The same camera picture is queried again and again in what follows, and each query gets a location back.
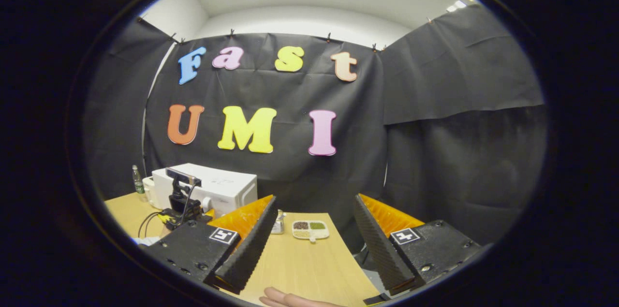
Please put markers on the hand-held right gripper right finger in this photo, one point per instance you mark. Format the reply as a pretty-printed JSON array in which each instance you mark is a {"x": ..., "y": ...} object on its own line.
[{"x": 382, "y": 254}]

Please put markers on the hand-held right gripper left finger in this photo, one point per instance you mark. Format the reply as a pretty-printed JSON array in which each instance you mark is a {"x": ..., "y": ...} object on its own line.
[{"x": 251, "y": 249}]

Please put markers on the white microwave oven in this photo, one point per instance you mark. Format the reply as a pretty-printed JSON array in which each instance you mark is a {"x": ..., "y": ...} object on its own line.
[{"x": 227, "y": 186}]

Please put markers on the clear plastic water bottle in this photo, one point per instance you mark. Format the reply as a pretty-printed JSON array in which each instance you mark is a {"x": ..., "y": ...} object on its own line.
[{"x": 138, "y": 181}]

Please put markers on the divided dish of beans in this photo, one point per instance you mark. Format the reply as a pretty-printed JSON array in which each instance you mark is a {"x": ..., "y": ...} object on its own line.
[{"x": 310, "y": 229}]

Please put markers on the black backdrop cloth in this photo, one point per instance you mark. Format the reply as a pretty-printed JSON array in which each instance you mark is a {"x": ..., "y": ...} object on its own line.
[{"x": 435, "y": 80}]

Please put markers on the small ceiling light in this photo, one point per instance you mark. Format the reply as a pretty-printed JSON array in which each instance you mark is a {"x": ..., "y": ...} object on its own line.
[{"x": 457, "y": 6}]

